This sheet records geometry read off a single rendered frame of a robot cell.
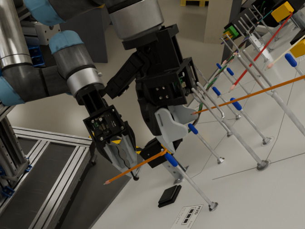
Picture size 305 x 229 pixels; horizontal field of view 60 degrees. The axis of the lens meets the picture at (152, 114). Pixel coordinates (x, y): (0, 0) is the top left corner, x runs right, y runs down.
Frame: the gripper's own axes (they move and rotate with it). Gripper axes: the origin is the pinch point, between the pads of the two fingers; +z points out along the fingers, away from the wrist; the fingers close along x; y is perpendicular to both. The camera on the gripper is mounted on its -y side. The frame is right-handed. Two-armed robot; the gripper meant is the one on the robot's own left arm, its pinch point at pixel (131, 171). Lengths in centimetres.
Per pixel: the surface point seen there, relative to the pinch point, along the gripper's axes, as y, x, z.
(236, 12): -49, 70, -40
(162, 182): 1.4, 4.9, 5.3
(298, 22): -8, 59, -14
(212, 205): 23.9, 9.5, 9.3
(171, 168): 8.0, 7.8, 3.4
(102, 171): -133, -30, -12
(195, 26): -307, 157, -148
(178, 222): 19.4, 4.4, 10.1
